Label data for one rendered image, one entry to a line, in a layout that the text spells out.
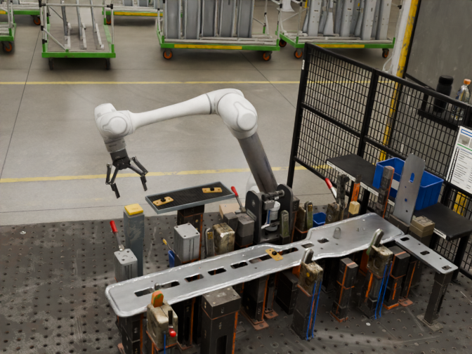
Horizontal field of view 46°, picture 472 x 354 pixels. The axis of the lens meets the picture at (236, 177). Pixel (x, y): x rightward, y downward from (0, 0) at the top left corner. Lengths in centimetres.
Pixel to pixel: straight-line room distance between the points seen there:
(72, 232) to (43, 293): 51
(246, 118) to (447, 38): 259
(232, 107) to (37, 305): 120
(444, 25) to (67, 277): 342
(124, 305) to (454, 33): 342
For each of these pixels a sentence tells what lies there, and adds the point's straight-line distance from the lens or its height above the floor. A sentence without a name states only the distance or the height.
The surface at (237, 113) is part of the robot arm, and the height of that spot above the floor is 148.
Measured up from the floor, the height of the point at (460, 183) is 118.
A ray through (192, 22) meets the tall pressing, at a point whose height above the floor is 57.
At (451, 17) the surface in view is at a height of 164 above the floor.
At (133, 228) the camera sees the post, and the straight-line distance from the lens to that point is 232.
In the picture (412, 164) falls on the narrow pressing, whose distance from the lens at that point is 267.
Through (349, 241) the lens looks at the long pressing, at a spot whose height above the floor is 100.
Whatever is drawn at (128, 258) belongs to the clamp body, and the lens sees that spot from 219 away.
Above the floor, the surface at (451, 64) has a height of 130.
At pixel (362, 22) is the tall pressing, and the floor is 60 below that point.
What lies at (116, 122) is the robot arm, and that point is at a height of 147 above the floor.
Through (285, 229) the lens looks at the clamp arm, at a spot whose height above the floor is 102.
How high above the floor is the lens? 231
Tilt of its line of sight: 26 degrees down
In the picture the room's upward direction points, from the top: 5 degrees clockwise
